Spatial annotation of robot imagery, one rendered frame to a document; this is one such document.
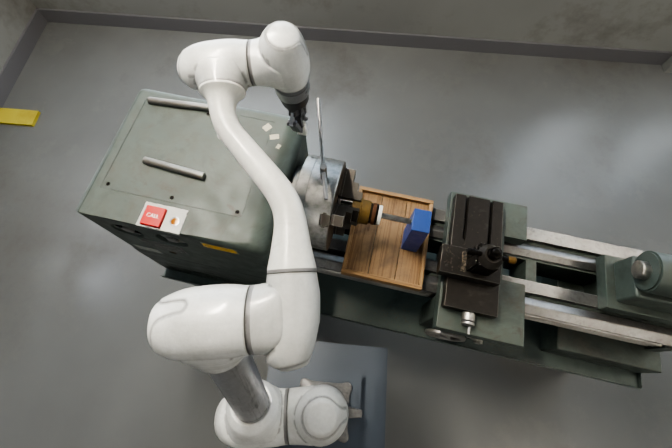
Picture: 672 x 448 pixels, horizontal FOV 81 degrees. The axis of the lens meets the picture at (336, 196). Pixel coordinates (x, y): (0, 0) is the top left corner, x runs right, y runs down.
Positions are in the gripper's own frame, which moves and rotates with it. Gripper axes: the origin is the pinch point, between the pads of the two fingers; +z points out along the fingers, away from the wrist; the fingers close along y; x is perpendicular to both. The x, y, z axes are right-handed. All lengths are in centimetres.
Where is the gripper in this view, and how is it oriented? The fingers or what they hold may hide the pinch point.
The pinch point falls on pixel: (301, 127)
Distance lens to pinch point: 122.0
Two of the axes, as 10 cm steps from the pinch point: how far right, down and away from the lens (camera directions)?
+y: 2.2, -9.3, 2.9
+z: 0.2, 3.0, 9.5
